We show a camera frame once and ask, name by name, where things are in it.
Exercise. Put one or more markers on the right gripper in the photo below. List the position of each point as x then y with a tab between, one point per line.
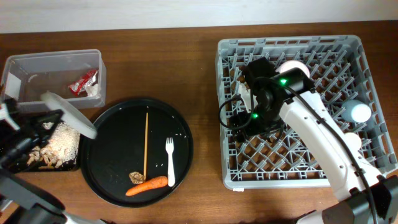
249	128

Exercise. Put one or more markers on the small white cup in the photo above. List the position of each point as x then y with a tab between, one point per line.
353	141

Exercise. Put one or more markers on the red snack wrapper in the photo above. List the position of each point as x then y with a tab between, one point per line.
88	79

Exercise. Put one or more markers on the black bin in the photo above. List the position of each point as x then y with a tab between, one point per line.
20	164

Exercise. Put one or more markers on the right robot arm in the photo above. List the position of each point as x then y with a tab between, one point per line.
289	98

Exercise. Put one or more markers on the blue cup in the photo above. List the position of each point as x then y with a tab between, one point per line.
356	111

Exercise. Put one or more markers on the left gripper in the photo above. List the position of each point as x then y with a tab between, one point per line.
30	123

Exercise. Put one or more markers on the orange carrot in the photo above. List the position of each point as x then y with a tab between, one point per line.
154	183

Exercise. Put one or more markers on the pink bowl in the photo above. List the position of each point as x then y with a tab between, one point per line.
288	65

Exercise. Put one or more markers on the white plastic fork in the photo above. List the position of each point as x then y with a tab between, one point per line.
169	147

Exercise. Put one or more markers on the wooden chopstick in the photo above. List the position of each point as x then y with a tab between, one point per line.
145	146

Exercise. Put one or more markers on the clear plastic bin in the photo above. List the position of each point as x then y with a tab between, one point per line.
25	77

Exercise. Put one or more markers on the grey dishwasher rack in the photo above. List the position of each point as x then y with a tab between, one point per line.
339	68

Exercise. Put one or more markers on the peanut shells pile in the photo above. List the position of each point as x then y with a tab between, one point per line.
49	155

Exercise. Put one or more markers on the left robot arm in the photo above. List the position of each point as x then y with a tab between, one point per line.
35	204

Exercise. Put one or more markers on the brown walnut shell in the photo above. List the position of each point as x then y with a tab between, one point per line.
136	178

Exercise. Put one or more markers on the white tissue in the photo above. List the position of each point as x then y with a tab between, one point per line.
92	90

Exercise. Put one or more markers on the grey plate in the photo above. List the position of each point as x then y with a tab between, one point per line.
71	116

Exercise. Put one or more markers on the round black tray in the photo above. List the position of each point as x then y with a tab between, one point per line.
119	150

